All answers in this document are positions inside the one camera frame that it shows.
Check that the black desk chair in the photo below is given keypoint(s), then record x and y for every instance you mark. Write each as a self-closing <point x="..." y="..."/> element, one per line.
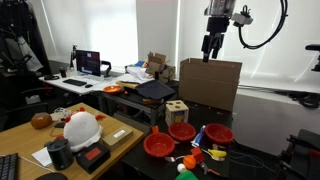
<point x="20" y="100"/>

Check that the green toy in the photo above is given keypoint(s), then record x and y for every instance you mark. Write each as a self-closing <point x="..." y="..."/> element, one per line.
<point x="185" y="175"/>

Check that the orange triangular block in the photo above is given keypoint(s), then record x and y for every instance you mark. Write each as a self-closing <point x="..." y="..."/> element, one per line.
<point x="155" y="129"/>

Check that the glass jar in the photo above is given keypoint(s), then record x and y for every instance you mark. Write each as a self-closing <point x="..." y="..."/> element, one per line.
<point x="61" y="113"/>

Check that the black cup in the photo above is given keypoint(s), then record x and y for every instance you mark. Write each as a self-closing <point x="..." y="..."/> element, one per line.
<point x="63" y="72"/>

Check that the blue white toothpaste tube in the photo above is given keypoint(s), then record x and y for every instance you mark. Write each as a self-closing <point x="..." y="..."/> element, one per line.
<point x="199" y="136"/>

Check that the wooden table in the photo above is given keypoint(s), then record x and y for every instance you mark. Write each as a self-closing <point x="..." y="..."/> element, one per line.
<point x="20" y="140"/>

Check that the wooden shape sorter box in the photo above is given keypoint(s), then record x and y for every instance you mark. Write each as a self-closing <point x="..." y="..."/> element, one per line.
<point x="176" y="111"/>

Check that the white papers pile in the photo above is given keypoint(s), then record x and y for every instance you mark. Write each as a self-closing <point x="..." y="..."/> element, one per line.
<point x="138" y="73"/>

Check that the red plastic bowl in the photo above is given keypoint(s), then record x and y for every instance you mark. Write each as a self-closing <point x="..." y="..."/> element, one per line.
<point x="181" y="131"/>
<point x="219" y="133"/>
<point x="159" y="145"/>

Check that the red block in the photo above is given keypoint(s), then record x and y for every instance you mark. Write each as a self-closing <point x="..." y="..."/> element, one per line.
<point x="197" y="155"/>

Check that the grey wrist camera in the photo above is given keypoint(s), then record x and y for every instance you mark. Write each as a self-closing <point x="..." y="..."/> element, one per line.
<point x="242" y="19"/>

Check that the orange bowl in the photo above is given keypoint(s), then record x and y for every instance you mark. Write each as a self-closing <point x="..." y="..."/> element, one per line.
<point x="112" y="89"/>

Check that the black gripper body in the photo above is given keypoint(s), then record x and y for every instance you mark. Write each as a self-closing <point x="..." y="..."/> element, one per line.
<point x="217" y="26"/>

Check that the small cardboard box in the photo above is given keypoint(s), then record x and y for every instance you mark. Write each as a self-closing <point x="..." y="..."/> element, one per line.
<point x="160" y="66"/>

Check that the white plush toy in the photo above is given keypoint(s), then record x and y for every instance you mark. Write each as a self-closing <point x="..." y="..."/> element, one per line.
<point x="82" y="128"/>

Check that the black keyboard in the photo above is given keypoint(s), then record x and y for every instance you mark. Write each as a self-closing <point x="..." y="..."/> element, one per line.
<point x="8" y="166"/>
<point x="75" y="82"/>

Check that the large cardboard box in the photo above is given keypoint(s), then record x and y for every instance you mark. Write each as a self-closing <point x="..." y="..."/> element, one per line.
<point x="210" y="83"/>

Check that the white desk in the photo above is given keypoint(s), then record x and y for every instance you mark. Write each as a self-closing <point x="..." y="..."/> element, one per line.
<point x="70" y="87"/>

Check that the black box with red label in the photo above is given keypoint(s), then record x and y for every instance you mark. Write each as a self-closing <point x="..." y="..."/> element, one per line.
<point x="92" y="156"/>

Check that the orange toy basketball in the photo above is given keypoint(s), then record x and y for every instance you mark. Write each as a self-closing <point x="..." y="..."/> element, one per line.
<point x="189" y="162"/>

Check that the white paper sheet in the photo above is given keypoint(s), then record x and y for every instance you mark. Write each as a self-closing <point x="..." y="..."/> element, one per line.
<point x="41" y="156"/>

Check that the yellow toy banana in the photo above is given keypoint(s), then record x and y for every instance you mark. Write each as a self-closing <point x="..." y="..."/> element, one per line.
<point x="217" y="153"/>

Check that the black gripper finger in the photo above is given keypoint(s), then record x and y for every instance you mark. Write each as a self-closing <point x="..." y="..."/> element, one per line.
<point x="216" y="50"/>
<point x="205" y="55"/>

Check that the black computer mouse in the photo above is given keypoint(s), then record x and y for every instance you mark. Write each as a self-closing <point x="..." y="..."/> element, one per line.
<point x="88" y="85"/>

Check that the small tan wood piece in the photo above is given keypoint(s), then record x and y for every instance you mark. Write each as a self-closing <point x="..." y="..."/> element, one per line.
<point x="215" y="146"/>

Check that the black cylinder speaker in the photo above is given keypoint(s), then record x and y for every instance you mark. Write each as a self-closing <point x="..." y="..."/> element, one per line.
<point x="60" y="154"/>

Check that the computer monitor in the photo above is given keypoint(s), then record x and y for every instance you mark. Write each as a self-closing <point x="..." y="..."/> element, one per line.
<point x="88" y="62"/>

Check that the tan flat box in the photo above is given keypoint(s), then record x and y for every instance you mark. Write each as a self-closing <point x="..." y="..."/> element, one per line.
<point x="116" y="136"/>

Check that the brown ball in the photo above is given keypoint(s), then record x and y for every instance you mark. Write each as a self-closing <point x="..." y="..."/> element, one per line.
<point x="41" y="120"/>

